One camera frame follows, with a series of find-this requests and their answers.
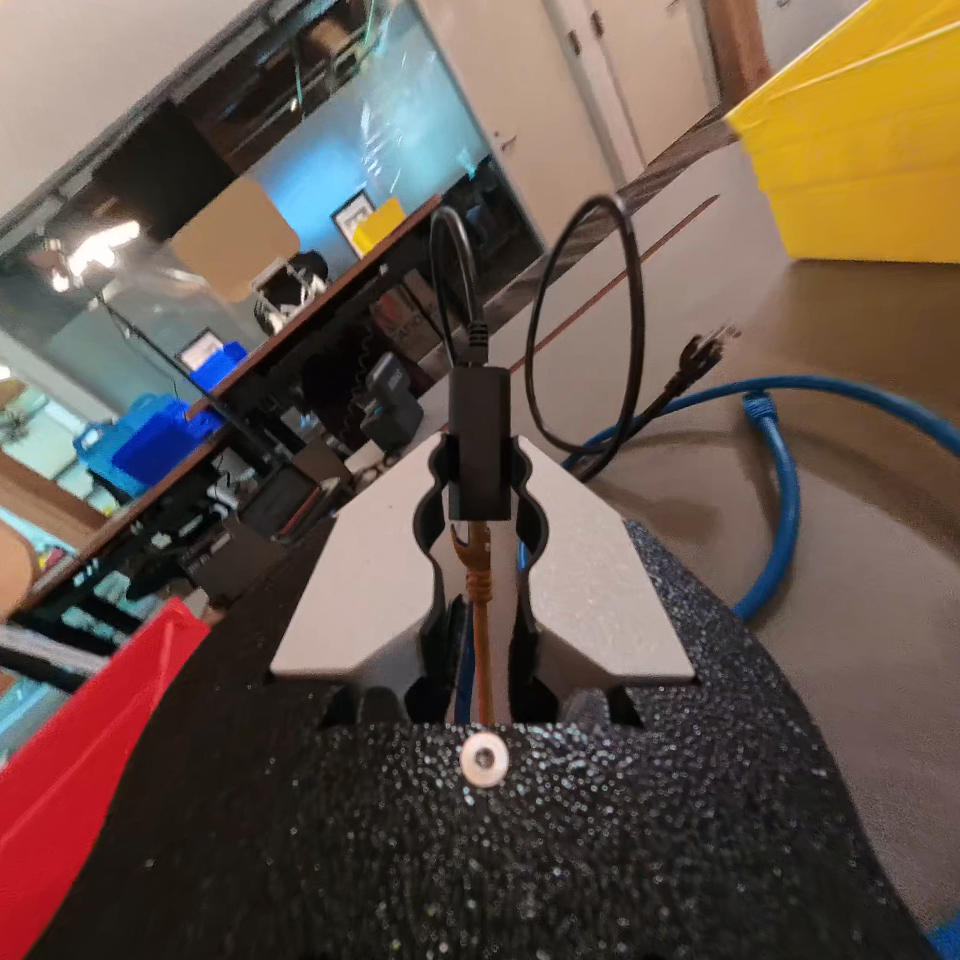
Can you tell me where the black framed picture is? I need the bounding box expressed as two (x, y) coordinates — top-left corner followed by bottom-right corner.
(176, 327), (226, 372)
(332, 189), (376, 249)

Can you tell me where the yellow ethernet cable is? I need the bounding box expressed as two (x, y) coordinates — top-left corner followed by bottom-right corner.
(450, 521), (496, 727)

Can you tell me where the black battery charger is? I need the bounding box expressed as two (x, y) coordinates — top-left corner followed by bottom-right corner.
(360, 352), (425, 451)

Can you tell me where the glass office partition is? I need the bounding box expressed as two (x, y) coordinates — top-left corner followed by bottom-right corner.
(0, 0), (545, 451)

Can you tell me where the small yellow bin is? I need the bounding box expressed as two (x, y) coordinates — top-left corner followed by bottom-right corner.
(352, 197), (408, 256)

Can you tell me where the large yellow plastic bin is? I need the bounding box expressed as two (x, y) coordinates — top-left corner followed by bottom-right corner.
(723, 0), (960, 265)

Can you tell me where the stack of blue bins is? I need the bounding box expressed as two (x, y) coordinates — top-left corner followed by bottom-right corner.
(73, 341), (249, 500)

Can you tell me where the tan rounded board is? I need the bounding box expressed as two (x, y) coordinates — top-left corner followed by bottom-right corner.
(168, 177), (301, 305)

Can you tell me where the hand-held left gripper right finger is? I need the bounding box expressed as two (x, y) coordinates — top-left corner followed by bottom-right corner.
(514, 435), (696, 693)

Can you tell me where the white double door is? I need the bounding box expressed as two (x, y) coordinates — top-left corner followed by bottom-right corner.
(416, 0), (725, 249)

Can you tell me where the blue ethernet cable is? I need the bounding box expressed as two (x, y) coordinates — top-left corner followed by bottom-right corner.
(452, 375), (960, 725)

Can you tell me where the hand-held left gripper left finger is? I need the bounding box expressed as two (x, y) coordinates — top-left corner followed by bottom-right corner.
(268, 433), (455, 689)

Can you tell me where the red plastic bin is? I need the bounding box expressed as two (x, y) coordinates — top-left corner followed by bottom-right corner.
(0, 597), (213, 960)

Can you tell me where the brown wooden post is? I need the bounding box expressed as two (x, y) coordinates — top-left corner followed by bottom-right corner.
(701, 0), (774, 114)

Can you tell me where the black printed shirt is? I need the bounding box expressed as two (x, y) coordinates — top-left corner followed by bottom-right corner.
(251, 251), (331, 335)

